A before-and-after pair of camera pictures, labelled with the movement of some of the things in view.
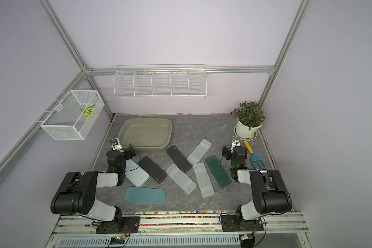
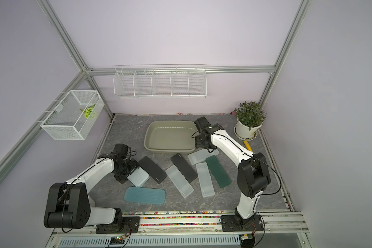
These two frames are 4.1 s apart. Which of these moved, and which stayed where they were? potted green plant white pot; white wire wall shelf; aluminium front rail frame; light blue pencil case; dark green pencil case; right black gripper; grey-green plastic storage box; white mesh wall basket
Moved: right black gripper; grey-green plastic storage box
Stayed: potted green plant white pot; white mesh wall basket; white wire wall shelf; aluminium front rail frame; dark green pencil case; light blue pencil case
